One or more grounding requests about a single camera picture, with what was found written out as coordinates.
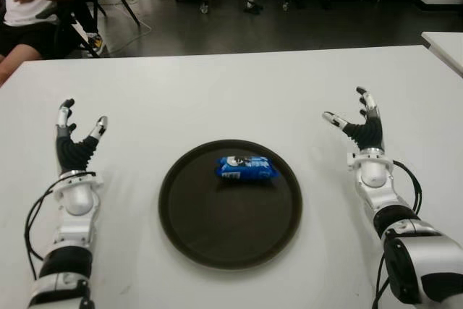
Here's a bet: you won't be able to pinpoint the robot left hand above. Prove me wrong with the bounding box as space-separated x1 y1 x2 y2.
54 98 109 176

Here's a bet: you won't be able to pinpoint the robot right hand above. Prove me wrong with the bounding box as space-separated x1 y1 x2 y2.
321 86 385 153

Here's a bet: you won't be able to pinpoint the blue Oreo cookie pack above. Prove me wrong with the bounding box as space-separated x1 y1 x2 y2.
213 155 279 182

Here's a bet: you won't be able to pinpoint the white side table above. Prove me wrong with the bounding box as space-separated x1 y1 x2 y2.
421 31 463 78

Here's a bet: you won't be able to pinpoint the standing person black trousers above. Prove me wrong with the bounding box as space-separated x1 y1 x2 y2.
63 0 108 55

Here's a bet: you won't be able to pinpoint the round dark brown tray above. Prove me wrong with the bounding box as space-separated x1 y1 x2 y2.
158 139 303 270

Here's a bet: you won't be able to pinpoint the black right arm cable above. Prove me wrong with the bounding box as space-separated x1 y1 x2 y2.
371 159 423 309

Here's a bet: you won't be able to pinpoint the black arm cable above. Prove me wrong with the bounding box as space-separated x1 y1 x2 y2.
371 159 423 309
23 173 97 281

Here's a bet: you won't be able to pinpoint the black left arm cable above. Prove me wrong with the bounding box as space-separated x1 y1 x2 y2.
23 173 97 281

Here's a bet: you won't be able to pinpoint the white floor cable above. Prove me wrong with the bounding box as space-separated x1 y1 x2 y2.
97 0 174 56

